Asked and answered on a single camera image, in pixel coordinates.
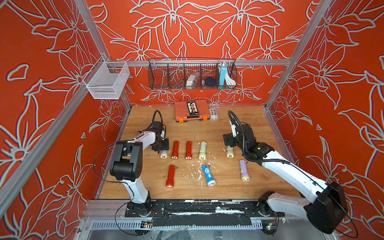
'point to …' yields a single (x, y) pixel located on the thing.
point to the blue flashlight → (210, 181)
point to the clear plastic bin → (106, 80)
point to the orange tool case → (193, 110)
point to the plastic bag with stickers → (213, 110)
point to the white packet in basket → (190, 81)
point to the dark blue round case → (210, 82)
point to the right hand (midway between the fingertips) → (229, 131)
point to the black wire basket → (172, 73)
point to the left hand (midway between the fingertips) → (165, 146)
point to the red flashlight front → (170, 178)
